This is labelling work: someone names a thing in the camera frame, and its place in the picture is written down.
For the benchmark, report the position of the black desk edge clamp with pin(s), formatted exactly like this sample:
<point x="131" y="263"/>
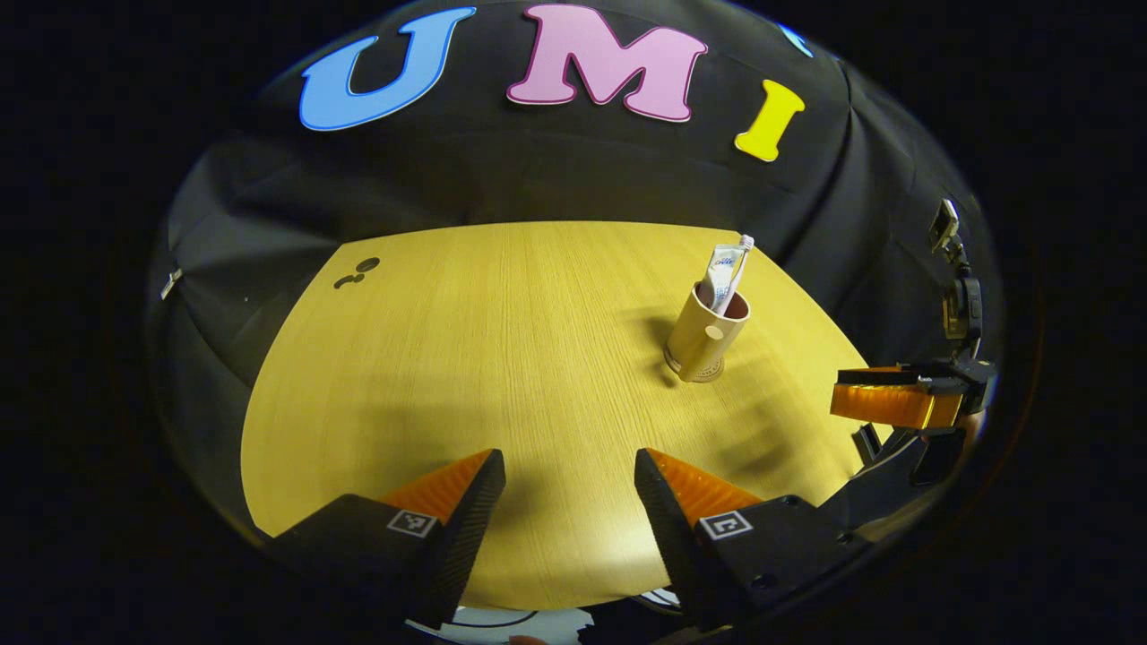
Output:
<point x="867" y="443"/>

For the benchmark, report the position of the round cork coaster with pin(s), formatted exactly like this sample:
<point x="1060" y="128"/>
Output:
<point x="695" y="377"/>

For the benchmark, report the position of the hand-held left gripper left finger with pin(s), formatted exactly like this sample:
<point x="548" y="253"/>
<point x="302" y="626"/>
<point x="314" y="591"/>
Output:
<point x="466" y="528"/>

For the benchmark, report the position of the white toothpaste tube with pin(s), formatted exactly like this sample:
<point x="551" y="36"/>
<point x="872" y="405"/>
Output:
<point x="720" y="273"/>

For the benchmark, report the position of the white cloth clip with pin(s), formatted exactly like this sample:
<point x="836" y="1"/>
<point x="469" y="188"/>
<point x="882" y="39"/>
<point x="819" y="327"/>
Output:
<point x="170" y="283"/>

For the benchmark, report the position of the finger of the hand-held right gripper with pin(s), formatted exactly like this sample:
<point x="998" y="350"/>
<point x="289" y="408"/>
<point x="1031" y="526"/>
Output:
<point x="883" y="405"/>
<point x="892" y="374"/>

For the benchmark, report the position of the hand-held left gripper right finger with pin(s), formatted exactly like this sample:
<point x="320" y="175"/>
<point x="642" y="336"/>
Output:
<point x="672" y="528"/>

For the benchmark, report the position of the pink toothbrush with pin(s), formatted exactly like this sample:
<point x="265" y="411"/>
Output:
<point x="737" y="269"/>

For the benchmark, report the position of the black backdrop cloth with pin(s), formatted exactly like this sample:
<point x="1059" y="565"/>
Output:
<point x="538" y="170"/>

